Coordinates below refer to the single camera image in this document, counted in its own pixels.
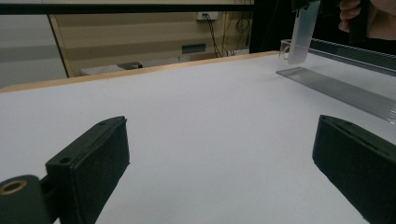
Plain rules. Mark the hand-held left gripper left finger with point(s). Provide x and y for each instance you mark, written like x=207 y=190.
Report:
x=90 y=171

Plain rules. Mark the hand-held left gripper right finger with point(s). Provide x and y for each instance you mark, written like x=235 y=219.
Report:
x=358 y=165

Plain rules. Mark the frosted clear plastic divider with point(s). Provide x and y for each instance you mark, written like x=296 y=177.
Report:
x=303 y=35

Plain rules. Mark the clear plastic box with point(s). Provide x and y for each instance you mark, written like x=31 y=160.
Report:
x=342 y=90

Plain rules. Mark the white power outlet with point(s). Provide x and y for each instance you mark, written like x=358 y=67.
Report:
x=211 y=15

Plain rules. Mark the small black device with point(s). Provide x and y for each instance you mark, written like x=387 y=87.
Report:
x=132 y=65

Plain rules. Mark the teal desk label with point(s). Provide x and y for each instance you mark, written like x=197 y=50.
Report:
x=194 y=48

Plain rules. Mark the light wooden desk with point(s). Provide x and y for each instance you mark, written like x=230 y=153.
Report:
x=140 y=34

